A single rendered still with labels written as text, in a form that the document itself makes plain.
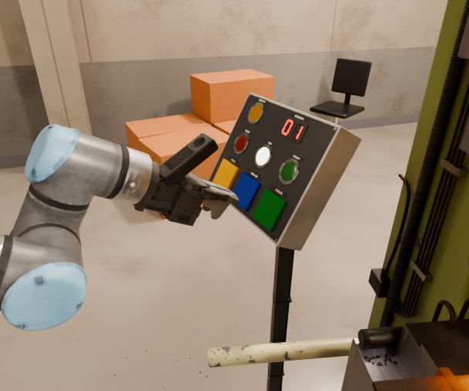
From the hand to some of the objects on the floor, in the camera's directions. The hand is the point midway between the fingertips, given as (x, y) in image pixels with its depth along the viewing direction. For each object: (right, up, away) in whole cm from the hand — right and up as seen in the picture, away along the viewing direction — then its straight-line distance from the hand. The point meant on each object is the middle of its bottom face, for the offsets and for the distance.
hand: (234, 195), depth 75 cm
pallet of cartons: (-18, +16, +252) cm, 254 cm away
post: (+14, -85, +68) cm, 110 cm away
